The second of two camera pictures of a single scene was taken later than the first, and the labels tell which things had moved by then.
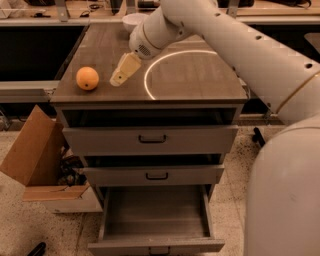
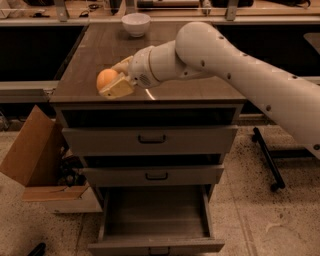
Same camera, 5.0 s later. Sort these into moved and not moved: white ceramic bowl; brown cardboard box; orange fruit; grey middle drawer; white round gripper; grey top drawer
Moved: orange fruit; white round gripper
Not moved: grey top drawer; white ceramic bowl; brown cardboard box; grey middle drawer
